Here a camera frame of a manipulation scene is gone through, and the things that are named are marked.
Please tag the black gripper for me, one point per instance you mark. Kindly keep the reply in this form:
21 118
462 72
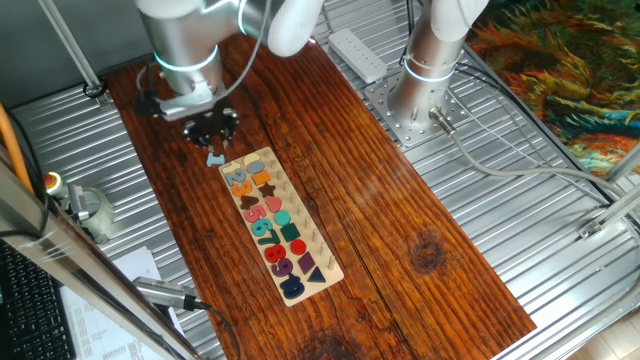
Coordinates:
210 125

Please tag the orange number three piece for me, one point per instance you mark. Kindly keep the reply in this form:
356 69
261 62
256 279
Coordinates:
241 188

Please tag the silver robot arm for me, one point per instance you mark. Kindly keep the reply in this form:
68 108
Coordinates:
185 40

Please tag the wooden shape puzzle board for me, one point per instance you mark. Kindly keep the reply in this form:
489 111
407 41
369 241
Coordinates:
300 235

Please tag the light blue number one piece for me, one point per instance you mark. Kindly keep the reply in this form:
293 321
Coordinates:
216 160

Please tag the cream semicircle piece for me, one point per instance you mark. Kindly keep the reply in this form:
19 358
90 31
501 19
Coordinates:
251 158

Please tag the grey-blue number two piece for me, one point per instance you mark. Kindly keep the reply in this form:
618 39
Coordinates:
235 177

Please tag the grey-blue oval piece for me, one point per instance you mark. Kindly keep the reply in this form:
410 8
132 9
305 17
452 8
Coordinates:
254 167

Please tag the orange rectangle piece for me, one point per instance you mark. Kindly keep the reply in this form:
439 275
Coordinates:
260 178

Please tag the brown number four piece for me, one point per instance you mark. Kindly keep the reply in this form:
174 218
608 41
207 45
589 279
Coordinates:
248 202

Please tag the brown star piece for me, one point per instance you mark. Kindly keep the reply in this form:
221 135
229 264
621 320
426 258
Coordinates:
266 190

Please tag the pink number five piece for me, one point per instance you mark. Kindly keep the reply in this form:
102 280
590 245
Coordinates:
255 215

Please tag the pink heart piece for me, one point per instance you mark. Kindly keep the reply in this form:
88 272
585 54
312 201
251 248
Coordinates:
273 204

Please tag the teal number six piece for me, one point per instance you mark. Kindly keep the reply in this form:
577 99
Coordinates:
260 228

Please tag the teal octagon piece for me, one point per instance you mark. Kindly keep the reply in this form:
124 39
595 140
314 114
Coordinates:
282 218

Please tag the dark green number seven piece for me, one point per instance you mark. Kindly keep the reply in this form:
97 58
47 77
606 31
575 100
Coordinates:
270 236

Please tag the dark green square piece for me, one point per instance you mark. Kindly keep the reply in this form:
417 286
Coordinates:
289 232

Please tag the red number eight piece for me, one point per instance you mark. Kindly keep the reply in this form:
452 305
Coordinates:
275 253

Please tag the red circle piece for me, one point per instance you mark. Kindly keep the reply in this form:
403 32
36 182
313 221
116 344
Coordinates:
298 247

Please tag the purple number nine piece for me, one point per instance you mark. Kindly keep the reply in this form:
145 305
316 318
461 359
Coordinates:
281 267

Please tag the clear tape roll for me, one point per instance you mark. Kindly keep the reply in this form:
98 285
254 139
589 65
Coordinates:
102 220

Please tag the metal clamp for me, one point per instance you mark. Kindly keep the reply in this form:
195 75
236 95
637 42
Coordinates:
77 202

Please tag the navy number zero piece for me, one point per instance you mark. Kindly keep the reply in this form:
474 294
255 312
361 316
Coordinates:
291 287

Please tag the navy triangle piece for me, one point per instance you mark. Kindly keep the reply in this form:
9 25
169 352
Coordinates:
316 276

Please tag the white power strip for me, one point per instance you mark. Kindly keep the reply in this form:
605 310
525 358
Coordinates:
357 55

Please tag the red emergency stop button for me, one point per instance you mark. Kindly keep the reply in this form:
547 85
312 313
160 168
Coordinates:
51 181

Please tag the steel foreground beam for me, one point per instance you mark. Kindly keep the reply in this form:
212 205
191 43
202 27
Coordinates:
75 255

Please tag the orange tube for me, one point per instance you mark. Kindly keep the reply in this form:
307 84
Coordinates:
12 145

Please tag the printed paper sheet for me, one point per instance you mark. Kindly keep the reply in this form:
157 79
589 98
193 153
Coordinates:
100 330

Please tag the black keyboard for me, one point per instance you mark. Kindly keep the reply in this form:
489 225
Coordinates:
30 310

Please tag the colourful patterned cloth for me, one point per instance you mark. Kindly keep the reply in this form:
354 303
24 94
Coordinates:
575 75

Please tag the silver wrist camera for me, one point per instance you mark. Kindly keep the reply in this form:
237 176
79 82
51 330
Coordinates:
185 107

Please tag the silver exterior camera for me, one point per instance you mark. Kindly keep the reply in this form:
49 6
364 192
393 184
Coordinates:
160 292

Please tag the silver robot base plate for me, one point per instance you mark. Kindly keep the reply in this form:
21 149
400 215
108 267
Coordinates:
380 105

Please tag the aluminium frame post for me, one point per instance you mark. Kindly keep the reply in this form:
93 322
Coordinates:
70 45

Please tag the aluminium frame beam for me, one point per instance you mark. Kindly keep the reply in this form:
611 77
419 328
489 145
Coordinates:
612 210

